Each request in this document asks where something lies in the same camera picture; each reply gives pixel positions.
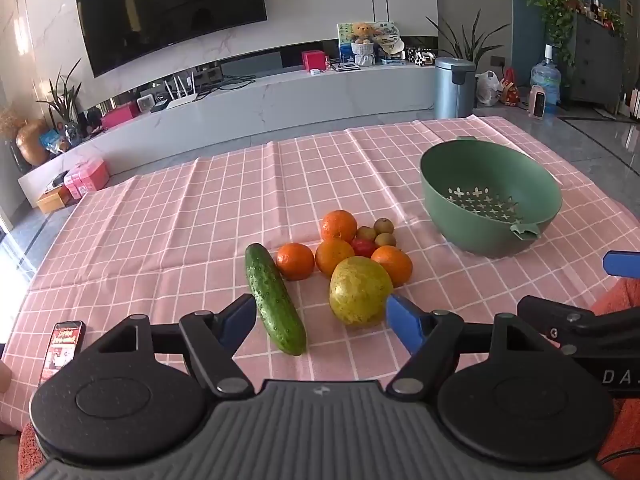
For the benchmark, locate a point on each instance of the red tomato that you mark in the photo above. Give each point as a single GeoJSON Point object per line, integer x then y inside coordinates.
{"type": "Point", "coordinates": [363, 247]}

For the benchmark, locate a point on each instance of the brown round vase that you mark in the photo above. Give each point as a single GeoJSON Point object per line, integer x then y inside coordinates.
{"type": "Point", "coordinates": [32, 142]}

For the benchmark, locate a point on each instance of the black smartphone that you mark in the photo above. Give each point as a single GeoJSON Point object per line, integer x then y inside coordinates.
{"type": "Point", "coordinates": [62, 352]}

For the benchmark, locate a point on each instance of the trailing green pothos plant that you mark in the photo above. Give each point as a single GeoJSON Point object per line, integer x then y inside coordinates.
{"type": "Point", "coordinates": [557, 7]}

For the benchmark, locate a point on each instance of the grey drawer cabinet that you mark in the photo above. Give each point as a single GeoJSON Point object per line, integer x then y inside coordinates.
{"type": "Point", "coordinates": [597, 60]}

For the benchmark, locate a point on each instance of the magenta box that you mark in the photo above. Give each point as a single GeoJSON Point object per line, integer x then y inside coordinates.
{"type": "Point", "coordinates": [120, 116]}

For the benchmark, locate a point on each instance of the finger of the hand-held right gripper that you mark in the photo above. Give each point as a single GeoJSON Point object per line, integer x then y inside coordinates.
{"type": "Point", "coordinates": [621, 263]}
{"type": "Point", "coordinates": [555, 316]}

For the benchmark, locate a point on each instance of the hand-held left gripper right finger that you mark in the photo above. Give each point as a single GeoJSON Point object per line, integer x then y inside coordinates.
{"type": "Point", "coordinates": [404, 321]}

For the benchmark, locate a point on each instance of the orange cardboard box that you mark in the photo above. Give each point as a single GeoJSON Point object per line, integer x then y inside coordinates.
{"type": "Point", "coordinates": [54, 201]}

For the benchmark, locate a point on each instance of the yellow-green pear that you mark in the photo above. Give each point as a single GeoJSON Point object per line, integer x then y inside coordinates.
{"type": "Point", "coordinates": [360, 291]}

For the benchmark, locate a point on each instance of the grey metal trash can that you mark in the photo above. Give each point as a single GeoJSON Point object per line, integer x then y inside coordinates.
{"type": "Point", "coordinates": [454, 87]}

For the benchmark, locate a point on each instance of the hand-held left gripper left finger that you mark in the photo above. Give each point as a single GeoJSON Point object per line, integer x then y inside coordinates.
{"type": "Point", "coordinates": [239, 319]}

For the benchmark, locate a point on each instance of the white router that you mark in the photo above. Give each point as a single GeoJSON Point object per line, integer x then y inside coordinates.
{"type": "Point", "coordinates": [181, 101]}

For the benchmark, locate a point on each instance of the red gift bag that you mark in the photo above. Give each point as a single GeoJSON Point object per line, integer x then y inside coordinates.
{"type": "Point", "coordinates": [511, 90]}

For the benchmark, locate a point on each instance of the black and white figurine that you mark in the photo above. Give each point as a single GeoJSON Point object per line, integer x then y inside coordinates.
{"type": "Point", "coordinates": [420, 56]}

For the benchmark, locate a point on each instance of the round printed fan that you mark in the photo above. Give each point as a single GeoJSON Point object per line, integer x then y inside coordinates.
{"type": "Point", "coordinates": [387, 35]}

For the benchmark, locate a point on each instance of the red box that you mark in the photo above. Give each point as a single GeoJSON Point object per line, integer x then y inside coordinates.
{"type": "Point", "coordinates": [313, 60]}

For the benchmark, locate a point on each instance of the pink checked tablecloth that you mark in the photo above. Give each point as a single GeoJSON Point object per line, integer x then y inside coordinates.
{"type": "Point", "coordinates": [175, 220]}

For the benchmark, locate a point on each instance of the orange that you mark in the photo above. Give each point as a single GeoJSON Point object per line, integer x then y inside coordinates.
{"type": "Point", "coordinates": [339, 225]}
{"type": "Point", "coordinates": [394, 264]}
{"type": "Point", "coordinates": [295, 261]}
{"type": "Point", "coordinates": [334, 257]}

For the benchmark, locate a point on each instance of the green potted plant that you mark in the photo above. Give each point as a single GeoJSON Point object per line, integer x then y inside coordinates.
{"type": "Point", "coordinates": [64, 97]}

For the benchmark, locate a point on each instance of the small white heater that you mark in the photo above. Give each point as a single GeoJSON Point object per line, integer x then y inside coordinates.
{"type": "Point", "coordinates": [537, 102]}

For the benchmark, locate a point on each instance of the small brown fruit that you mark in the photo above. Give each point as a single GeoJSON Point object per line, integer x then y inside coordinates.
{"type": "Point", "coordinates": [383, 225]}
{"type": "Point", "coordinates": [385, 240]}
{"type": "Point", "coordinates": [366, 233]}

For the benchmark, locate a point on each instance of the pink storage case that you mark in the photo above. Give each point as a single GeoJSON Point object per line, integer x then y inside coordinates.
{"type": "Point", "coordinates": [87, 177]}

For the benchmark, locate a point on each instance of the blue picture box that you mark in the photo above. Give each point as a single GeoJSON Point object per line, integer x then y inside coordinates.
{"type": "Point", "coordinates": [344, 42]}

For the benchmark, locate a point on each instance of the green cucumber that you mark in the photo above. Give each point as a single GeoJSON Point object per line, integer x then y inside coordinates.
{"type": "Point", "coordinates": [275, 300]}

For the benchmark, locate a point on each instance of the white marble television console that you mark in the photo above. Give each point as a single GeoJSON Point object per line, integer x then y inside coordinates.
{"type": "Point", "coordinates": [250, 105]}

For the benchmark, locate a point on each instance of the black wall television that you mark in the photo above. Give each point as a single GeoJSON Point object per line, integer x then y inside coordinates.
{"type": "Point", "coordinates": [170, 10]}

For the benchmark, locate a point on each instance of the green colander bowl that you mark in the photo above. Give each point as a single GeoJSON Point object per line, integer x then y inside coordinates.
{"type": "Point", "coordinates": [540, 195]}

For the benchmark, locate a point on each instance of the long-leaved potted plant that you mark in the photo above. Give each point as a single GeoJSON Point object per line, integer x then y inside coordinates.
{"type": "Point", "coordinates": [465, 40]}

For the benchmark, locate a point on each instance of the blue water jug with pump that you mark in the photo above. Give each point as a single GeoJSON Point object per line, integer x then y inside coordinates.
{"type": "Point", "coordinates": [546, 77]}

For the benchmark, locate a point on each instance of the white plastic bag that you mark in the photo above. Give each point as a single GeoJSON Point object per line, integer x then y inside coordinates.
{"type": "Point", "coordinates": [487, 89]}

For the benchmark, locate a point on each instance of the teddy bear bouquet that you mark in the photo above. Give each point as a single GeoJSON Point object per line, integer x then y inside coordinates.
{"type": "Point", "coordinates": [362, 45]}

